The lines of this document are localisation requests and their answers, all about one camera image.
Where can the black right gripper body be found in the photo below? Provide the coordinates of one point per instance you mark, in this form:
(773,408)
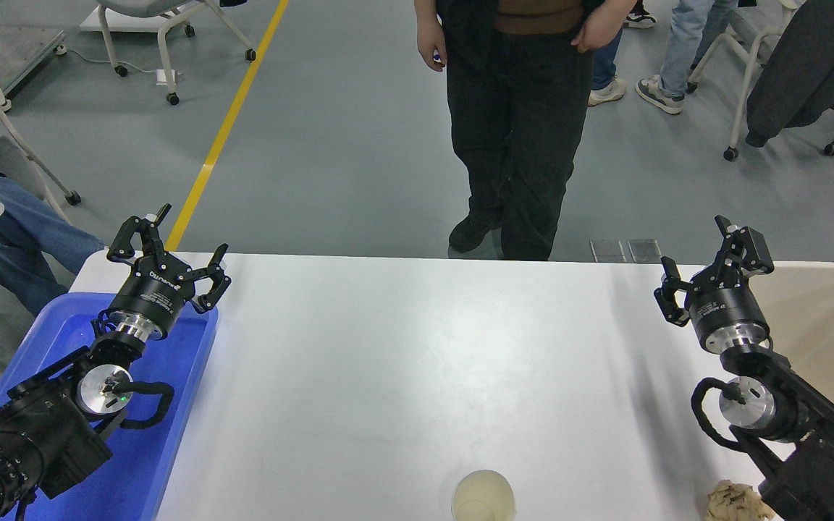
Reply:
(725,304)

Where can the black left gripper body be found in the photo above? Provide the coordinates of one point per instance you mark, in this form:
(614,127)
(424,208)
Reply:
(156,289)

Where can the white paper cup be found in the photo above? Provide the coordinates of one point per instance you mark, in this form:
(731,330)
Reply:
(483,499)

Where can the person's left forearm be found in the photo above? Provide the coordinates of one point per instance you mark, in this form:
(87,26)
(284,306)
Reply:
(620,7)

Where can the person's right forearm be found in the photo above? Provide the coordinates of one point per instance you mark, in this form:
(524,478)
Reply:
(424,9)

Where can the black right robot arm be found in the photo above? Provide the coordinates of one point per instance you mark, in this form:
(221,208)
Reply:
(822,463)

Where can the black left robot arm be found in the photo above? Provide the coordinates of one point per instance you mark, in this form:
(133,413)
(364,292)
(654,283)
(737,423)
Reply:
(48,427)

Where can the crumpled tan paper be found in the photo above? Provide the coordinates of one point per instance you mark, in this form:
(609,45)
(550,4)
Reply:
(732,503)

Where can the person's left hand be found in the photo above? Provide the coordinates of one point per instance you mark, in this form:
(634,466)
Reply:
(598,35)

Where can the person's right hand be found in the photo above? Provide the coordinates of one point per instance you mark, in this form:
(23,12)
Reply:
(431,40)

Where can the metal floor plate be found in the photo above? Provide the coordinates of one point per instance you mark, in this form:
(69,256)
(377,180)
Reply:
(608,251)
(645,251)

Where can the large pale bin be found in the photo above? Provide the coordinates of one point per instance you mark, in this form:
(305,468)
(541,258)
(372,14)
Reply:
(830,325)

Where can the person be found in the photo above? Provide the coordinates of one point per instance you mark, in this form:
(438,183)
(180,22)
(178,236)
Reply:
(640,18)
(518,145)
(685,43)
(19,224)
(605,69)

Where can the yellow floor tape line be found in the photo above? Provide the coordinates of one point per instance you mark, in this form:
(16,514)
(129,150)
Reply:
(228,123)

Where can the blue plastic tray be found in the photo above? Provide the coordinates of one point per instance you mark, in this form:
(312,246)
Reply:
(163,434)

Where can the white chair with grey seat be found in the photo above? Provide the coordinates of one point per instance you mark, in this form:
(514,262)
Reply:
(15,165)

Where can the white power strip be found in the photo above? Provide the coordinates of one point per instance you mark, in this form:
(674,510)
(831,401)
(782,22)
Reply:
(166,77)

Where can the white chair holding coat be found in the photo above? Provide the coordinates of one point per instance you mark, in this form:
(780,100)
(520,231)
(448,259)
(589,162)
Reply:
(748,79)

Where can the white chair with casters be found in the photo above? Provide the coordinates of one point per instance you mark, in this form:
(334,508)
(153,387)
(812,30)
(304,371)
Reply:
(162,58)

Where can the dark coat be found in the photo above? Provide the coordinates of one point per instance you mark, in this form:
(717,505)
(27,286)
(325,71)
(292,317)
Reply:
(808,65)

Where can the grey floor platform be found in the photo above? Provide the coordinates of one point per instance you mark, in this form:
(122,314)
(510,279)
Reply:
(26,58)

